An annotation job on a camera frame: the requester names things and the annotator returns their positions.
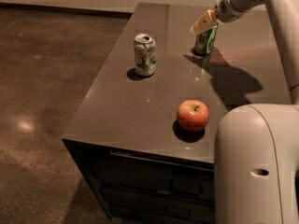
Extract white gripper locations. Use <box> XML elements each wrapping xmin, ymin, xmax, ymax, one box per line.
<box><xmin>190</xmin><ymin>0</ymin><xmax>263</xmax><ymax>35</ymax></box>

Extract green soda can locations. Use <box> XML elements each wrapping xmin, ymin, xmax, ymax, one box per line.
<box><xmin>194</xmin><ymin>24</ymin><xmax>218</xmax><ymax>55</ymax></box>

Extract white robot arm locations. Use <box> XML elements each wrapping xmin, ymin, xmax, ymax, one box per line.
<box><xmin>191</xmin><ymin>0</ymin><xmax>299</xmax><ymax>224</ymax></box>

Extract white 7up can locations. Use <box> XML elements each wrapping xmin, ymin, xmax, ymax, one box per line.
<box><xmin>134</xmin><ymin>33</ymin><xmax>156</xmax><ymax>77</ymax></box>

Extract red apple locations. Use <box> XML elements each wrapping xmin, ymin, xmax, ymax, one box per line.
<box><xmin>177</xmin><ymin>100</ymin><xmax>209</xmax><ymax>133</ymax></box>

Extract dark drawer cabinet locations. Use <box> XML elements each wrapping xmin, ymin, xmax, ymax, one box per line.
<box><xmin>63</xmin><ymin>138</ymin><xmax>216</xmax><ymax>224</ymax></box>

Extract top drawer handle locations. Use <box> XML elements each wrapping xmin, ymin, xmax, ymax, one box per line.
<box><xmin>110</xmin><ymin>150</ymin><xmax>214</xmax><ymax>172</ymax></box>

